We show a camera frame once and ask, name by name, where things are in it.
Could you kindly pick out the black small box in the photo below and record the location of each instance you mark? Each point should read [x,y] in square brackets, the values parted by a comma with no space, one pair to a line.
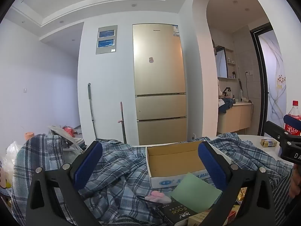
[176,214]

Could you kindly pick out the blue plaid cloth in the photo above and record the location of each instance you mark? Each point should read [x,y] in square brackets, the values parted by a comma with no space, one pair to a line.
[122,169]

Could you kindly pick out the black framed glass door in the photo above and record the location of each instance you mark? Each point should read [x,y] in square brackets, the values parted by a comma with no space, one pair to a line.
[274,75]

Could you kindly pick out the pink fridge magnet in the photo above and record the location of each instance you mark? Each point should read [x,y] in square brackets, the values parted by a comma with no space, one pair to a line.
[151,60]

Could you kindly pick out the red white small box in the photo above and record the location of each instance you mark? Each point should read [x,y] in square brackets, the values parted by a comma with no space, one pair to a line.
[231,216]

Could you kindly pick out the tan box with red print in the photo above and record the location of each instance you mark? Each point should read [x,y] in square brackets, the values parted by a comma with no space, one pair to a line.
[198,219]

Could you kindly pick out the fridge label sticker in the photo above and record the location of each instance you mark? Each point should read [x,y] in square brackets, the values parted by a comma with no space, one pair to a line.
[176,30]

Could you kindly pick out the yellow blue small pack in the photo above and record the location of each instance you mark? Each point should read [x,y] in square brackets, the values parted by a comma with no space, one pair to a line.
[268,142]

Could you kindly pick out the dark hair styling tool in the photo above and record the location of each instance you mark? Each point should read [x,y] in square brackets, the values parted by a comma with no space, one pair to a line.
[240,88]

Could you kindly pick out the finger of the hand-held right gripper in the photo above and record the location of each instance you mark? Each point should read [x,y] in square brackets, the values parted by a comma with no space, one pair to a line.
[292,119]
[275,130]

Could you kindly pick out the white plastic bag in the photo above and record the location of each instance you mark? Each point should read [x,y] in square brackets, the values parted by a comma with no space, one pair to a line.
[11,154]

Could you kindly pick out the gold refrigerator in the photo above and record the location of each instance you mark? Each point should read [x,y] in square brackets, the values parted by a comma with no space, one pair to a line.
[160,80]

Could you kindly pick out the silver foil bag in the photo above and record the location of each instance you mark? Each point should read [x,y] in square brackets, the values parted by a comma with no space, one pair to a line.
[58,134]

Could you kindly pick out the orange tape roll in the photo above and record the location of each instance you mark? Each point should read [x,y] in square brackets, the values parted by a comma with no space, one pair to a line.
[29,136]

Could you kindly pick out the bathroom mirror cabinet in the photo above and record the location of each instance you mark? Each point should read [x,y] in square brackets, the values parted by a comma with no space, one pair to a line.
[221,62]

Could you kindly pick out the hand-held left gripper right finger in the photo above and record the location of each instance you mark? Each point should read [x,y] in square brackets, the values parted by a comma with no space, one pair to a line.
[212,168]

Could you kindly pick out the green notepad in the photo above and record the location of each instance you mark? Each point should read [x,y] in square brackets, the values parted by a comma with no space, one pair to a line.
[195,193]

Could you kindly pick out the pink soft toy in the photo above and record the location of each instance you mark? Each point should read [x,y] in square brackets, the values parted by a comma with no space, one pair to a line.
[160,197]

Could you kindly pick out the beige vanity cabinet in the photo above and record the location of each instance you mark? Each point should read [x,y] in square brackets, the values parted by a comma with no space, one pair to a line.
[235,120]

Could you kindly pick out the person's right hand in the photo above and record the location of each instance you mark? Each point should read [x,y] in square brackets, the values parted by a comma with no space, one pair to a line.
[295,183]

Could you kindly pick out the white hair dryer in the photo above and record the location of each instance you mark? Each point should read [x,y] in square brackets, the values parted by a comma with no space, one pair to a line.
[244,99]

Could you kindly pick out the red plastic bag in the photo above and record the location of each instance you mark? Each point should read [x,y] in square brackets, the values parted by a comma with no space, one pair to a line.
[68,130]

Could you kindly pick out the dark blue cloth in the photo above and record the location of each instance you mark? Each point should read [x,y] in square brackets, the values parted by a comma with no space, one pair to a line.
[227,104]

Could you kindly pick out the black faucet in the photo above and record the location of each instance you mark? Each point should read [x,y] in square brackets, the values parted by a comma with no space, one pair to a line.
[227,91]

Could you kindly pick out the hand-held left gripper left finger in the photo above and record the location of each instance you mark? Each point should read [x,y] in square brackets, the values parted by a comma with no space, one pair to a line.
[86,168]

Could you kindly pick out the red iced tea bottle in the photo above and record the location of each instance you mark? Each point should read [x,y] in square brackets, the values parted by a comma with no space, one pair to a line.
[295,110]

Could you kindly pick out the cardboard box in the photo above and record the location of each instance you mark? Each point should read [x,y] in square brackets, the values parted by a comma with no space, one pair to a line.
[171,163]

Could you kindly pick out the grey wall panel box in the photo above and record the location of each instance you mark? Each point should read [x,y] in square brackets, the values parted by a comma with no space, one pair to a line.
[105,49]

